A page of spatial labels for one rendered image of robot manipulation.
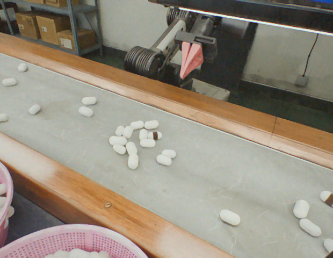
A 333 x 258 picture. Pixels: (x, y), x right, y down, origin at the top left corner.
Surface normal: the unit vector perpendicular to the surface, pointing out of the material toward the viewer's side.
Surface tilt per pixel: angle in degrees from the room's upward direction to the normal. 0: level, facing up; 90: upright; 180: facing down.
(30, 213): 0
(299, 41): 89
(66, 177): 0
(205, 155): 0
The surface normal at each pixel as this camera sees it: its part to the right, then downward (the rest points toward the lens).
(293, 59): -0.43, 0.53
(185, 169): 0.07, -0.79
